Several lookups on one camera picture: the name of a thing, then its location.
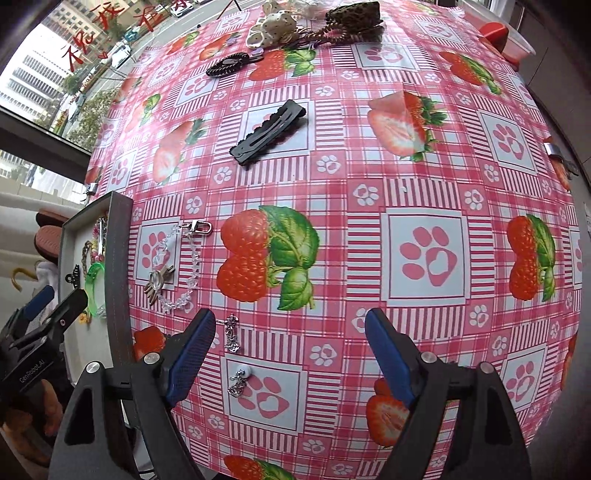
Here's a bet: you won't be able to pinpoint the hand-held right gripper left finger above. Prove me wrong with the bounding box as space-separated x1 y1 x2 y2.
51 308 218 480

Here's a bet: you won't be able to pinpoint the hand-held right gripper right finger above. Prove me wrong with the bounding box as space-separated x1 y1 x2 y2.
365 308 527 480

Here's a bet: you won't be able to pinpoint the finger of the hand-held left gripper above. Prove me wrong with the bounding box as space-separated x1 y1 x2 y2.
4 288 89 360
0 285 55 339

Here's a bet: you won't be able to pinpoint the green translucent bangle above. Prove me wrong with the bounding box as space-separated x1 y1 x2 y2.
84 261 109 318

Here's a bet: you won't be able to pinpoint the grey shallow box tray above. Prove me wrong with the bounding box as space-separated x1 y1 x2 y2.
58 191 136 384

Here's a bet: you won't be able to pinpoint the colourful bead bracelet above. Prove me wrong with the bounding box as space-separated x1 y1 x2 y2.
90 219 109 264

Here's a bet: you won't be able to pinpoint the person's left hand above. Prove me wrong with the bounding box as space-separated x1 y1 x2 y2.
0 392 63 467

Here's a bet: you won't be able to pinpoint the white cloth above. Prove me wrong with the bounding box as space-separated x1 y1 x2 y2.
34 261 61 287

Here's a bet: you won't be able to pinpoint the silver dangle earring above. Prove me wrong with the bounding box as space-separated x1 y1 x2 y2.
224 314 243 354

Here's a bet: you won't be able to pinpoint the silver earring with pearl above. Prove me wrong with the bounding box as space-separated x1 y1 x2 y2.
229 364 254 398

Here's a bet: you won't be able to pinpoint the brown slipper with ribbed sole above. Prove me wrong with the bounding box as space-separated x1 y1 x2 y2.
36 225 65 261

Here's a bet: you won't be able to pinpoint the pink strawberry print tablecloth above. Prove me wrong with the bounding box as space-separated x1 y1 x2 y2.
83 0 585 480

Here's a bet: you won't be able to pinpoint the black scalloped hair clip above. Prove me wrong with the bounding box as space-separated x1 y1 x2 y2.
229 99 309 166

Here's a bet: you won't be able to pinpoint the white plastic basin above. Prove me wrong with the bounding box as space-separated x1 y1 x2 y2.
501 32 529 63

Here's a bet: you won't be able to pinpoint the dark claw hair clip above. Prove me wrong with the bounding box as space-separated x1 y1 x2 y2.
325 1 383 35

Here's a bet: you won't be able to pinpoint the white polka dot scrunchie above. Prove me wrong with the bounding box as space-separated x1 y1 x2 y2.
247 0 301 49

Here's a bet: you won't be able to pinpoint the red stool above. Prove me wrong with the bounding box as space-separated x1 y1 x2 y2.
478 21 509 47

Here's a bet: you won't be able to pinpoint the clear bead chain with keys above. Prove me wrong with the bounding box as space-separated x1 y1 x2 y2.
143 220 214 312

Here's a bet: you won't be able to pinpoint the black window frame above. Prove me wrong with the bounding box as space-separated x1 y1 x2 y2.
0 108 93 158

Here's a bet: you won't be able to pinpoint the black spiral hair tie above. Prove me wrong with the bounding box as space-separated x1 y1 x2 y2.
205 52 265 78

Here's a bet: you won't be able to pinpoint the brown spiral hair ties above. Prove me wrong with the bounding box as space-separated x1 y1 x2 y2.
295 23 358 47

